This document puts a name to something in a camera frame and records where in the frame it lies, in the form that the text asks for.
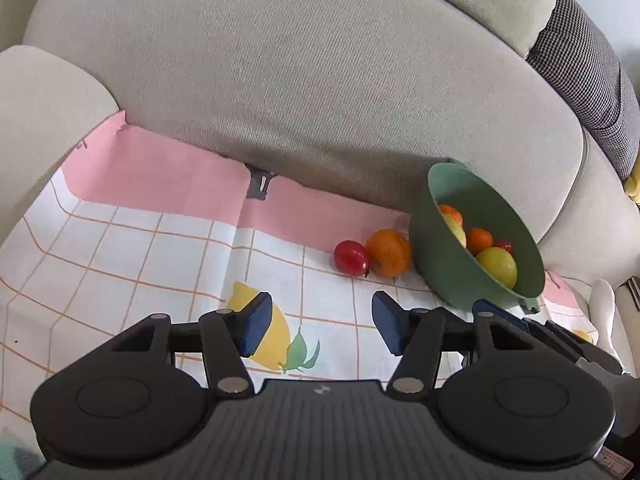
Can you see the white soft object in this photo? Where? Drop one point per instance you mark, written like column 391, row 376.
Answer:
column 606, row 315

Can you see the small orange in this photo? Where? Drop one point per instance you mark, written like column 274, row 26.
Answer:
column 479, row 240
column 450, row 211

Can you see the houndstooth cushion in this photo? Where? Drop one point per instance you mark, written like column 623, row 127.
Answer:
column 585, row 75

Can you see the green colander bowl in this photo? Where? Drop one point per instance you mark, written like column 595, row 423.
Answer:
column 435, row 240

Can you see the yellow-green apple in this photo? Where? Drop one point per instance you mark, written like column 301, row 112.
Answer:
column 455, row 230

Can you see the pink and white checked cloth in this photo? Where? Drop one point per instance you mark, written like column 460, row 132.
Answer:
column 150, row 240

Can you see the yellow soft object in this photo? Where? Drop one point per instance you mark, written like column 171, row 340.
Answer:
column 633, row 185

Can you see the teal cloth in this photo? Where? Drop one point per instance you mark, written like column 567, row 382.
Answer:
column 12, row 457

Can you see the beige sofa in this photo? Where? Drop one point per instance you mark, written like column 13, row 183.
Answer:
column 300, row 60

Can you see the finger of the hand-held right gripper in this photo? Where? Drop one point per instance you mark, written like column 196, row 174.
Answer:
column 487, row 305

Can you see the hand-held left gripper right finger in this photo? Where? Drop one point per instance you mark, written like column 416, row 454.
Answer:
column 386, row 324

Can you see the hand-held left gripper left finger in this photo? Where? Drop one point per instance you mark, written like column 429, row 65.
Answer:
column 256, row 325

